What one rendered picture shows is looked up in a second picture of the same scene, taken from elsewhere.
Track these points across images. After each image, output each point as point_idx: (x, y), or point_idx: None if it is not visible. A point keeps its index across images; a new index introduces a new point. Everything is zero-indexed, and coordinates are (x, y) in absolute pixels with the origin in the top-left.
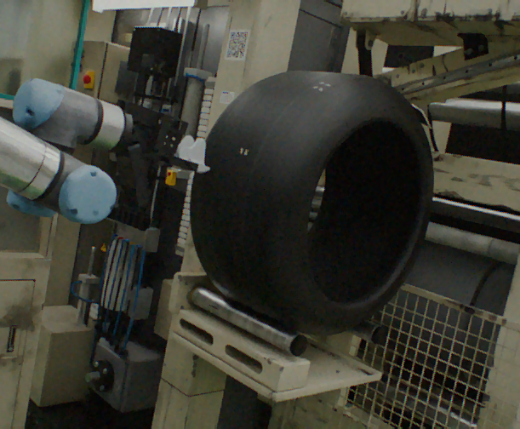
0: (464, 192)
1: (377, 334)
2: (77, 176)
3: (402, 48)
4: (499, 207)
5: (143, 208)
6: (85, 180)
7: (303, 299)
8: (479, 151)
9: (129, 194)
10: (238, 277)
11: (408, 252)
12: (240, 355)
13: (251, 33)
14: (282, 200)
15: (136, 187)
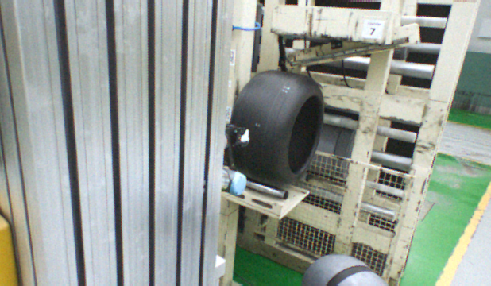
0: (330, 102)
1: (307, 177)
2: (237, 180)
3: None
4: (346, 109)
5: None
6: (239, 181)
7: (287, 178)
8: (323, 66)
9: (226, 162)
10: (258, 174)
11: (316, 141)
12: (257, 200)
13: (236, 52)
14: (280, 145)
15: (230, 160)
